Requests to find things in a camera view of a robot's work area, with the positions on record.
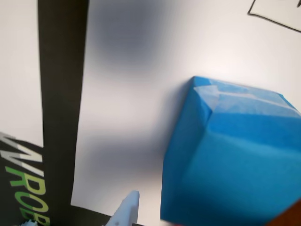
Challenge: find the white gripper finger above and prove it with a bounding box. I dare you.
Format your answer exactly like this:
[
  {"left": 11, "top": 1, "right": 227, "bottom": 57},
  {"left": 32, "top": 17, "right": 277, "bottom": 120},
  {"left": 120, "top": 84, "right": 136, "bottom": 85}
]
[{"left": 101, "top": 190, "right": 141, "bottom": 226}]

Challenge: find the blue paper box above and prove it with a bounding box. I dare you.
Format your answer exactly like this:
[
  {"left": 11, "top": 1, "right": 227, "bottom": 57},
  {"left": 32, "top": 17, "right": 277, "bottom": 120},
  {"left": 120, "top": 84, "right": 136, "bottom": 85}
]
[{"left": 160, "top": 75, "right": 301, "bottom": 226}]

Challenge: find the white paper sheet marked home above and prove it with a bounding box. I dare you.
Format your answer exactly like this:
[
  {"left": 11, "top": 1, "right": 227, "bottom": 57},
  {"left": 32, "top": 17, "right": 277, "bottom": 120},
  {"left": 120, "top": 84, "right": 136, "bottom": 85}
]
[{"left": 70, "top": 0, "right": 301, "bottom": 223}]

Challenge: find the white paper sheet marked 1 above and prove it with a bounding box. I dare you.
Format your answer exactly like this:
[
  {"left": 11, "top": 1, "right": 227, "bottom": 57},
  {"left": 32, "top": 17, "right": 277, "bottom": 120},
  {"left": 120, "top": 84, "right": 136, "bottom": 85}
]
[{"left": 0, "top": 0, "right": 45, "bottom": 149}]

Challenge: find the black mat with lettering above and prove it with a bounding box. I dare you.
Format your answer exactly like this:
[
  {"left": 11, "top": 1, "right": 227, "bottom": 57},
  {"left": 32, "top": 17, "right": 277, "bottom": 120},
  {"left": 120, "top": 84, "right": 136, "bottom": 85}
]
[{"left": 0, "top": 0, "right": 113, "bottom": 226}]

